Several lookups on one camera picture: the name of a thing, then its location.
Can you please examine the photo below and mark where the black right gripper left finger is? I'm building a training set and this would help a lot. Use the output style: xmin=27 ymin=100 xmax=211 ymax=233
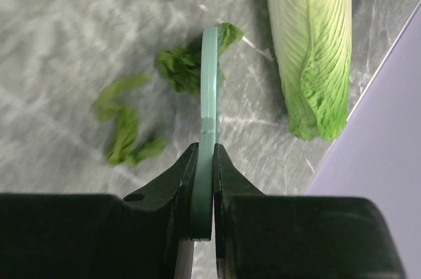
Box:
xmin=1 ymin=143 xmax=198 ymax=278

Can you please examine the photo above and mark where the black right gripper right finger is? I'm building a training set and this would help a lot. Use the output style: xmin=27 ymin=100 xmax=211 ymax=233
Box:
xmin=212 ymin=144 xmax=405 ymax=278

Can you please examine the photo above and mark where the teal hand brush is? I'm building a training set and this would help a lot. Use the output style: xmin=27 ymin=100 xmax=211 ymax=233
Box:
xmin=189 ymin=26 xmax=220 ymax=241

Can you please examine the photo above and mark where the long green napa cabbage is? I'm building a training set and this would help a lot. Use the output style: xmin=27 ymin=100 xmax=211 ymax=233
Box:
xmin=267 ymin=0 xmax=352 ymax=141

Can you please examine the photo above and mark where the green leaf scrap front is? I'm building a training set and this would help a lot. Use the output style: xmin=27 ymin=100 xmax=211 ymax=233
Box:
xmin=92 ymin=74 xmax=167 ymax=167

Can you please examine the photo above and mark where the green leaf scrap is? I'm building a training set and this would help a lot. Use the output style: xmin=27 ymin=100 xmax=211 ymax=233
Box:
xmin=92 ymin=74 xmax=167 ymax=167
xmin=156 ymin=22 xmax=243 ymax=95

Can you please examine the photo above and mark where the green leaf scrap back right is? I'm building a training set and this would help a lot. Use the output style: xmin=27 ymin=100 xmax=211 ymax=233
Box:
xmin=156 ymin=22 xmax=243 ymax=95

